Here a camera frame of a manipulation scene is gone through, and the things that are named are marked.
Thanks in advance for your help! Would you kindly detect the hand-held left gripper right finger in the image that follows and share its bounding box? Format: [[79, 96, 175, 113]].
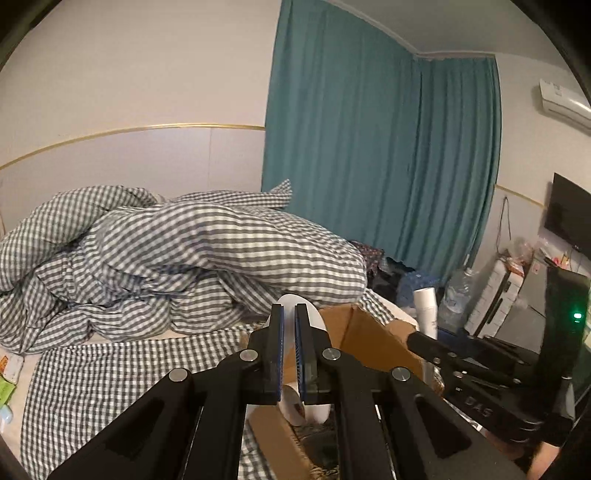
[[294, 302, 527, 480]]

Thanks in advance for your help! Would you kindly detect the grey white checked bed sheet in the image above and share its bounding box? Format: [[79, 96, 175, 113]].
[[21, 295, 416, 480]]

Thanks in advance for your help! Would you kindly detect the large clear water jug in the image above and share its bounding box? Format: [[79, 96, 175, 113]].
[[438, 267, 481, 333]]

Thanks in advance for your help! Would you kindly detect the cream bed sheet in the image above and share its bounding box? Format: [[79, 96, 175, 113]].
[[0, 332, 42, 464]]

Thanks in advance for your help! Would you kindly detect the black clothes pile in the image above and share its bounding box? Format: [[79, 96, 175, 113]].
[[369, 258, 407, 296]]

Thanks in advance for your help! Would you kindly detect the white orange printed packet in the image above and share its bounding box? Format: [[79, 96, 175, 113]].
[[0, 354, 25, 385]]

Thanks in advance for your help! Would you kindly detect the person's right hand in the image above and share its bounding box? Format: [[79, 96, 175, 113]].
[[524, 438, 561, 480]]

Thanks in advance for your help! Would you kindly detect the white oval plastic item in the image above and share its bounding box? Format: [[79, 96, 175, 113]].
[[268, 293, 332, 425]]

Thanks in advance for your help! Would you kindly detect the white air conditioner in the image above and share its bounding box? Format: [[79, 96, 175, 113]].
[[538, 78, 591, 127]]

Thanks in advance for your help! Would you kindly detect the black flat television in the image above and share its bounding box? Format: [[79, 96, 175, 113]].
[[544, 173, 591, 257]]

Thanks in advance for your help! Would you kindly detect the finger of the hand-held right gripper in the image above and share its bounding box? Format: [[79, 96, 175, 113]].
[[406, 331, 542, 370], [433, 355, 523, 389]]

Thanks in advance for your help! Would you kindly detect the grey white checked duvet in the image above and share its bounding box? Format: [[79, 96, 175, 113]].
[[0, 179, 370, 356]]

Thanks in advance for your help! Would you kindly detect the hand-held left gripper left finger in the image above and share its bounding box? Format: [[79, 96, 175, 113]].
[[46, 302, 284, 480]]

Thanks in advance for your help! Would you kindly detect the white suitcase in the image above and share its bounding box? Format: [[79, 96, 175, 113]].
[[464, 258, 527, 337]]

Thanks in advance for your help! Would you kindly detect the brown cardboard box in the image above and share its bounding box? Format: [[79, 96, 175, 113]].
[[240, 302, 444, 480]]

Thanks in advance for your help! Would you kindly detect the teal curtain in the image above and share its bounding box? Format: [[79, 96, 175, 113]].
[[261, 0, 503, 289]]

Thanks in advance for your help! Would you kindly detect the dark floral bag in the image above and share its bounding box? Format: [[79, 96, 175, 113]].
[[351, 240, 385, 273]]

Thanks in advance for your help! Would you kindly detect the grey cabinet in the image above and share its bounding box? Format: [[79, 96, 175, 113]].
[[503, 258, 550, 354]]

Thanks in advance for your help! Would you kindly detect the white tube bottle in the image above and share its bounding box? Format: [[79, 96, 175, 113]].
[[412, 286, 439, 342]]

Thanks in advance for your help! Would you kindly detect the hanging black cable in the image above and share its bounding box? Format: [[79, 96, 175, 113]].
[[496, 196, 512, 252]]

